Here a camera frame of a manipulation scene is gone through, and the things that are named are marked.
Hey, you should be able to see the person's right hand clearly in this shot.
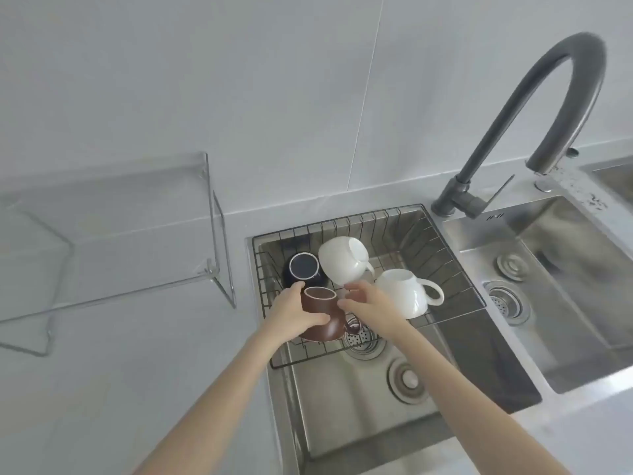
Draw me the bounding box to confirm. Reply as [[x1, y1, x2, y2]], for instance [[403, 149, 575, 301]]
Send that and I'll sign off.
[[338, 281, 412, 338]]

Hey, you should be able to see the person's left hand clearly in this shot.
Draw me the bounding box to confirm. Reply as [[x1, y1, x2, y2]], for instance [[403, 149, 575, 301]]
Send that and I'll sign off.
[[265, 281, 331, 343]]

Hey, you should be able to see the brown ceramic cup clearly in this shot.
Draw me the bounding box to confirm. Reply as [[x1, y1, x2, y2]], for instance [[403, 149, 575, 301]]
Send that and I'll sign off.
[[298, 287, 365, 343]]

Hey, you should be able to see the person's left forearm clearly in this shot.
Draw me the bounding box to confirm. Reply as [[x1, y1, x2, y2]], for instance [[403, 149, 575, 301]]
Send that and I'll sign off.
[[130, 325, 300, 475]]

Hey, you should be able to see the person's right forearm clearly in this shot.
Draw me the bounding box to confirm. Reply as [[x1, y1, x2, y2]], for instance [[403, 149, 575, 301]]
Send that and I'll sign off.
[[381, 322, 562, 475]]

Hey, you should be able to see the tilted white ceramic cup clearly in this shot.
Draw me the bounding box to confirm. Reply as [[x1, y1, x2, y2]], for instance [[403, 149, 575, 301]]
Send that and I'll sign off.
[[318, 236, 376, 286]]

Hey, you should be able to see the steel drain strainer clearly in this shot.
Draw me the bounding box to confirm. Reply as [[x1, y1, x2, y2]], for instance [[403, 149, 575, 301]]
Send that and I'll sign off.
[[341, 316, 387, 362], [483, 281, 531, 326]]

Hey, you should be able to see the dark navy ceramic cup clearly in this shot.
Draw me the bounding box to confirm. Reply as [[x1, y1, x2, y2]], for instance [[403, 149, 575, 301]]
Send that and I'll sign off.
[[282, 252, 327, 289]]

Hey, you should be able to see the round steel overflow cap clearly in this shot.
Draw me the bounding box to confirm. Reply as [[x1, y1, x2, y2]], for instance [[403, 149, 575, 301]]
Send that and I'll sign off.
[[496, 252, 531, 285], [388, 358, 431, 405]]

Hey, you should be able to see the steel sink basin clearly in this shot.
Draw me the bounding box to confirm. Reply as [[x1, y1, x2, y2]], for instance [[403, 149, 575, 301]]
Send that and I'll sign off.
[[441, 194, 633, 395], [580, 157, 633, 207], [246, 204, 543, 475]]

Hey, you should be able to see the clear acrylic shelf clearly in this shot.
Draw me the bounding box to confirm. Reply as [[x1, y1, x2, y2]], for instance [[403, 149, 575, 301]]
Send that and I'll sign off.
[[0, 152, 237, 357]]

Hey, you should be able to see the dark grey arched faucet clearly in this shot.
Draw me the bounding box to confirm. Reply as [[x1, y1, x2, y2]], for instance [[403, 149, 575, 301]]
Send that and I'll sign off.
[[431, 32, 608, 219]]

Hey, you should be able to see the wire dish drying basket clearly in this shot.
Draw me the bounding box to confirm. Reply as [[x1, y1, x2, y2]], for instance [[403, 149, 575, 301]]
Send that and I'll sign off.
[[251, 205, 488, 370]]

